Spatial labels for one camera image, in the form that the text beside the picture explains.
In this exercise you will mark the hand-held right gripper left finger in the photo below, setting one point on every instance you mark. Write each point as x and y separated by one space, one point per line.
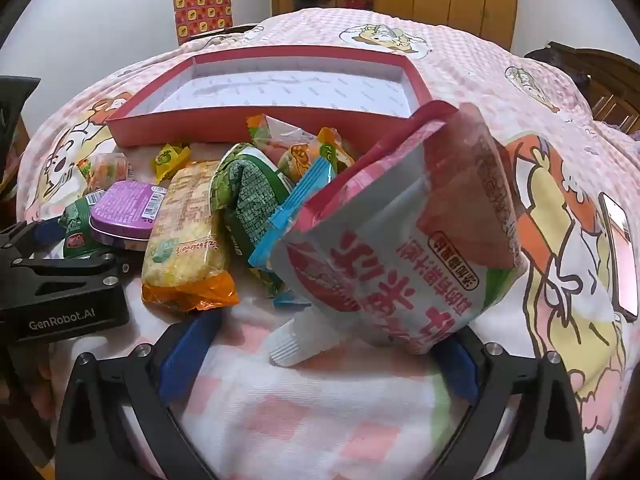
190 352

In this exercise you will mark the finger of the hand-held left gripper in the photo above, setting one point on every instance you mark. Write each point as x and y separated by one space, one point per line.
50 232
75 267

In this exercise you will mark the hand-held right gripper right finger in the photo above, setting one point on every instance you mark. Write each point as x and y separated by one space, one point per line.
460 370

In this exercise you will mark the green snack packet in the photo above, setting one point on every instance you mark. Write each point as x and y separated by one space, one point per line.
77 225
245 195

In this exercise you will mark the purple tin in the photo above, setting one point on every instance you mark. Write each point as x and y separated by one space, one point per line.
125 205

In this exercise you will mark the orange green candy packet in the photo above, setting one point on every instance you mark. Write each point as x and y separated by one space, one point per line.
107 170

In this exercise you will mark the orange cracker packet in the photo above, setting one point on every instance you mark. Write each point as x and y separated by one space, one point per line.
185 230

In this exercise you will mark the yellow candy packet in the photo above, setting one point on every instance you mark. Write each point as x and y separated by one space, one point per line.
170 160

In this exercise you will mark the pink drink pouch white spout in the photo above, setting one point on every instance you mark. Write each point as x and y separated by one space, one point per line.
400 240

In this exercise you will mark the light blue candy packet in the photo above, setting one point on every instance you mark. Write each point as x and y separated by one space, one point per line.
300 195

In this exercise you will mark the white orange candy packet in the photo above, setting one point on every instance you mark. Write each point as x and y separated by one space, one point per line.
280 132

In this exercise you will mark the red cardboard box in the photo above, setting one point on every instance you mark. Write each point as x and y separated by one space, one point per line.
300 90

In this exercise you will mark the wooden nightstand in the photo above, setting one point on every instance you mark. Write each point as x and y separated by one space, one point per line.
14 152

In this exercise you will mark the smartphone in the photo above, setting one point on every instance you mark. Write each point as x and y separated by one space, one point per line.
617 260

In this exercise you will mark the wooden desk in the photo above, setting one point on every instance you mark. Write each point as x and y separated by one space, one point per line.
220 31

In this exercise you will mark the pink checked printed blanket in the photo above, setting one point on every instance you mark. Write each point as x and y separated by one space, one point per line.
475 70

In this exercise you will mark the dark cloth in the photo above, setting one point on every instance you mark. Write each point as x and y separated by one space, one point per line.
545 57

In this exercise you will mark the dark wooden headboard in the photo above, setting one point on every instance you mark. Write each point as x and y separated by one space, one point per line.
600 75

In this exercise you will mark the red basket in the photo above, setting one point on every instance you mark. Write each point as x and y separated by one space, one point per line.
357 3

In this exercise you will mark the red yellow wall poster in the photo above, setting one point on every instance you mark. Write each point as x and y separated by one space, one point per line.
200 5

